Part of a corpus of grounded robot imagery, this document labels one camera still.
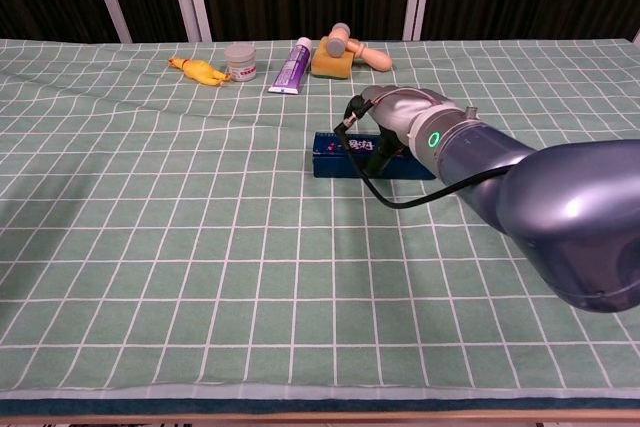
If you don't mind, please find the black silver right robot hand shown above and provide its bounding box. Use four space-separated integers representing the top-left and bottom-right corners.
348 85 460 178

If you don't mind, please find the blue rectangular box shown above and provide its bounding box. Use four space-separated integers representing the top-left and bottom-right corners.
312 131 437 182

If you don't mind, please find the wooden toy mallet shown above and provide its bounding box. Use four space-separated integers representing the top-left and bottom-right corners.
323 22 394 72

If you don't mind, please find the yellow sponge block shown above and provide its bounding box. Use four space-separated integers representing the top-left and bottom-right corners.
310 35 354 81

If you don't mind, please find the purple white toothpaste tube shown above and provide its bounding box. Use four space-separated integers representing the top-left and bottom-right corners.
267 37 314 96

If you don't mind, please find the small white jar grey lid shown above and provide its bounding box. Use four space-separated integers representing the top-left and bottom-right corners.
223 43 259 83

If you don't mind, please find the yellow rubber chicken toy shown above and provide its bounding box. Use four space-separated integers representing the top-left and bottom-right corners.
167 55 232 87

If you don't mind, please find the green white checked tablecloth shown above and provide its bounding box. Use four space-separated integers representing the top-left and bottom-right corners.
0 38 640 401

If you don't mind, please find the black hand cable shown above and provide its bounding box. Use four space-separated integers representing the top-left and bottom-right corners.
333 96 519 210

